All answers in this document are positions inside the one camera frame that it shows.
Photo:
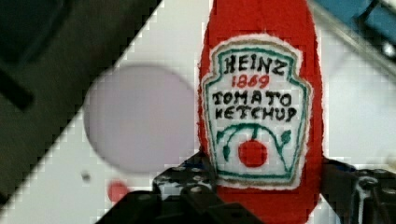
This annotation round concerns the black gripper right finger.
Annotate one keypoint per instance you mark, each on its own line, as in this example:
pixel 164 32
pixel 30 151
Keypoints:
pixel 359 196

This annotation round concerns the red felt ketchup bottle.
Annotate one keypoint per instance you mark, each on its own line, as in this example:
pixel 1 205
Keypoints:
pixel 260 107

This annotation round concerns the black toaster oven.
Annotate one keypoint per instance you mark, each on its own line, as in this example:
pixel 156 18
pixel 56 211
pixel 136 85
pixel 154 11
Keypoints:
pixel 368 26

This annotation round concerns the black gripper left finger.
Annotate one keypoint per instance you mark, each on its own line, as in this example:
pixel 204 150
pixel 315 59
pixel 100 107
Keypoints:
pixel 190 187

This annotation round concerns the red toy strawberry by plate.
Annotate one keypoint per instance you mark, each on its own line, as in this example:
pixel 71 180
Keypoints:
pixel 116 190

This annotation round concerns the round grey plate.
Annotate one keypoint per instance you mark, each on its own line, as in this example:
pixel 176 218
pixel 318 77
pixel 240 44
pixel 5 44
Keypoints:
pixel 140 118

